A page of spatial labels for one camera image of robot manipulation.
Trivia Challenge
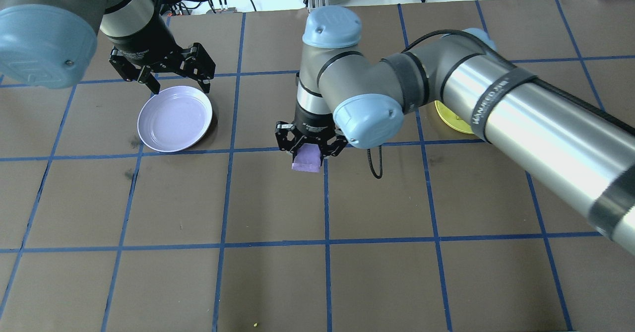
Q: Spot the purple plate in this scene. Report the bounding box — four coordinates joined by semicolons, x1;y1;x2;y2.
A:
137;86;214;153

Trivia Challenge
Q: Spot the yellow plate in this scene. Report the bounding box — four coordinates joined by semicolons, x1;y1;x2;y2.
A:
435;100;477;135

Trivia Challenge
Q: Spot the thin black cable loop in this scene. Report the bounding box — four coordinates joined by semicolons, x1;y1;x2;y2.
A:
224;0;257;13

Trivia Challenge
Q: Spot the purple foam block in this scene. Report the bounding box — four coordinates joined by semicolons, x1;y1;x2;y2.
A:
292;143;323;174

